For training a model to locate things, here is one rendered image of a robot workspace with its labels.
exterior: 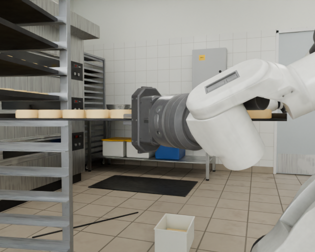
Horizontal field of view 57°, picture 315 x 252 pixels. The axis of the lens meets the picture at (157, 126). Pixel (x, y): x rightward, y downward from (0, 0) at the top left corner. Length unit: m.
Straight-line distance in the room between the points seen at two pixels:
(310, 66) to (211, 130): 0.14
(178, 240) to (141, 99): 1.53
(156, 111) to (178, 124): 0.05
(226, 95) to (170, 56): 4.50
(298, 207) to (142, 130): 0.53
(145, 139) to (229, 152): 0.17
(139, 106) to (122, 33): 4.74
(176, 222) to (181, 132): 1.85
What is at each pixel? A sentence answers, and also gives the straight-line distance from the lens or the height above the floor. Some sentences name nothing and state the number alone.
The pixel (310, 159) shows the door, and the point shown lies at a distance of 4.71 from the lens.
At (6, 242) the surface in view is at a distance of 1.31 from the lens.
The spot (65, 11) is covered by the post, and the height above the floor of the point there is 1.26.
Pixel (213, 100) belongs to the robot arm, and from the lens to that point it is 0.35.
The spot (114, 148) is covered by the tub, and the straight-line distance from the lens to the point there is 4.46.
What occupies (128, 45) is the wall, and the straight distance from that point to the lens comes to 5.15.
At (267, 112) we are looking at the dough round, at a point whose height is 0.91.
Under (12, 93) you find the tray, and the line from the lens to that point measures 0.87.
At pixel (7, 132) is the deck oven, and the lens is 2.99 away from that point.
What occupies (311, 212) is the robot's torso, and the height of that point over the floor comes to 0.67.
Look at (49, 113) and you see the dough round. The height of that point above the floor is 0.90.
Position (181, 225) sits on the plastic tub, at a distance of 2.24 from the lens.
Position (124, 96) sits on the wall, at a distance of 5.06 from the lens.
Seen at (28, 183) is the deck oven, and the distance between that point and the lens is 3.23.
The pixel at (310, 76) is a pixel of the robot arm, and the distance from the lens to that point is 0.38.
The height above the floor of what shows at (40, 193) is 0.61.
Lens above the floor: 0.91
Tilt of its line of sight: 3 degrees down
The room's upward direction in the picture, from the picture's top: straight up
